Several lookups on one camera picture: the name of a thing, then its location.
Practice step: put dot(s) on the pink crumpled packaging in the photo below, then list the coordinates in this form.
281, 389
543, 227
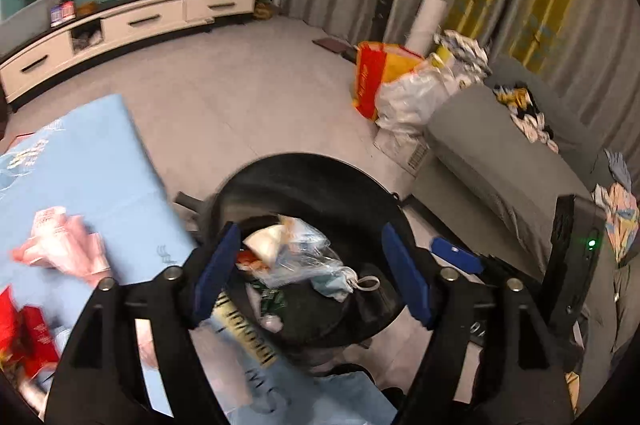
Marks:
60, 240

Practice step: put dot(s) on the colourful patterned cloth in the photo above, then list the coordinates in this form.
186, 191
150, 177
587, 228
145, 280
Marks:
620, 210

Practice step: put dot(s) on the brown flat board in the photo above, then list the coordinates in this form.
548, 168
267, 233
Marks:
331, 45

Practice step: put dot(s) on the clear crumpled plastic bag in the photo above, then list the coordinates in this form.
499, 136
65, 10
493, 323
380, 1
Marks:
305, 255

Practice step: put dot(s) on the blue red small box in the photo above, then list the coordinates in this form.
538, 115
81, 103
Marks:
62, 12

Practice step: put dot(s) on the pile of printed plastic bags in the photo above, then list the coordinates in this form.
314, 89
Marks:
462, 55

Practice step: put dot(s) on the black yellow white cloth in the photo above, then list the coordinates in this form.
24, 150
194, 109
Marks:
525, 115

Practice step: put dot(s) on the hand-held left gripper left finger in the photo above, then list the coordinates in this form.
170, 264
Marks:
215, 275

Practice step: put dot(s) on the blue face mask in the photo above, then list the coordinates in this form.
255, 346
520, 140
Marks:
332, 287

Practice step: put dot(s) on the black round trash bin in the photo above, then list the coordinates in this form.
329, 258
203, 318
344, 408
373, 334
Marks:
310, 185

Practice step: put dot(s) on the red yellow shopping bag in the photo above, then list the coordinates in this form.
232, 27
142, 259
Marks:
370, 75

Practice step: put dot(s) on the yellow black printed paper bag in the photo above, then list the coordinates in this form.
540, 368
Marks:
245, 335

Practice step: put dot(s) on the white plastic bag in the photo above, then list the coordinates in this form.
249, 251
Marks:
412, 97

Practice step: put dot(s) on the red gold carton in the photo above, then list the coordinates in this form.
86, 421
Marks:
30, 335

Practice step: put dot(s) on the white crumpled paper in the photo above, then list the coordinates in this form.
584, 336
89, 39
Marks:
265, 245

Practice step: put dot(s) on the grey sofa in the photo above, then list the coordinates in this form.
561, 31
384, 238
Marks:
480, 135

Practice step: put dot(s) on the white tv cabinet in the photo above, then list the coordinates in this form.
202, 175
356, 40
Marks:
145, 22

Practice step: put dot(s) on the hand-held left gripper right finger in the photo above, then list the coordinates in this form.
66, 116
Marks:
407, 275

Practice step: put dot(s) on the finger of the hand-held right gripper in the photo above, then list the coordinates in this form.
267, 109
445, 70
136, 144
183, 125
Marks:
455, 254

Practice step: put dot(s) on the green snack packet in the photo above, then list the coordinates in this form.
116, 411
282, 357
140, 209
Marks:
271, 300

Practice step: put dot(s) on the light blue floral tablecloth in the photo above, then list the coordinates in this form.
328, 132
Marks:
100, 165

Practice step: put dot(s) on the brown small box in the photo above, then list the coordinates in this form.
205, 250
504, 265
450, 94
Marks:
86, 9

